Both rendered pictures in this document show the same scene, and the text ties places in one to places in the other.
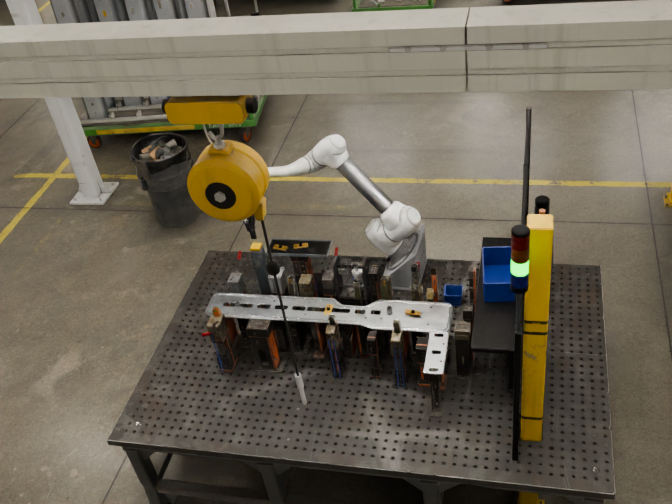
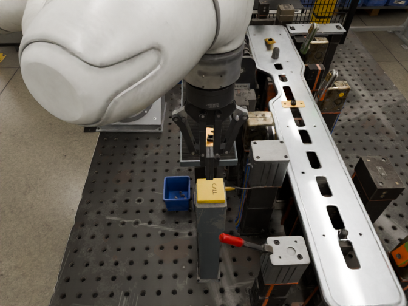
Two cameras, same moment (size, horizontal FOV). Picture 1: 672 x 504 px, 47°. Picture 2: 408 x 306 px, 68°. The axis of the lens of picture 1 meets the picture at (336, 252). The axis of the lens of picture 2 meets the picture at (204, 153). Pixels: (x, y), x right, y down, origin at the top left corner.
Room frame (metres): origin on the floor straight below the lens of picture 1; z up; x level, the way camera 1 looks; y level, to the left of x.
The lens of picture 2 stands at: (3.79, 0.82, 1.70)
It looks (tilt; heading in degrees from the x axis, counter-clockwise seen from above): 47 degrees down; 250
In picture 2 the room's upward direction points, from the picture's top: straight up
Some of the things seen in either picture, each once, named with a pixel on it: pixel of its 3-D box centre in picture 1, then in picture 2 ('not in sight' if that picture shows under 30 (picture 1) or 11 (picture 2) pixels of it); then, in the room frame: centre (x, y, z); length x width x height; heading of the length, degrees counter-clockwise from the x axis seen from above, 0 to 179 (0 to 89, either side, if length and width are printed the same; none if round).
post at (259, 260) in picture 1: (263, 277); (209, 240); (3.64, 0.45, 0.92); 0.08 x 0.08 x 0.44; 72
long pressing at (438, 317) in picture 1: (324, 311); (295, 108); (3.17, 0.11, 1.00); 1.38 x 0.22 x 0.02; 72
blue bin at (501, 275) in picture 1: (498, 273); not in sight; (3.13, -0.84, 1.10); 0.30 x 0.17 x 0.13; 167
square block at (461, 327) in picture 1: (463, 350); (280, 39); (2.82, -0.57, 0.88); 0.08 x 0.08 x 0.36; 72
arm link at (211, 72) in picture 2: not in sight; (210, 58); (3.65, 0.45, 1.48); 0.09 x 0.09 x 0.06
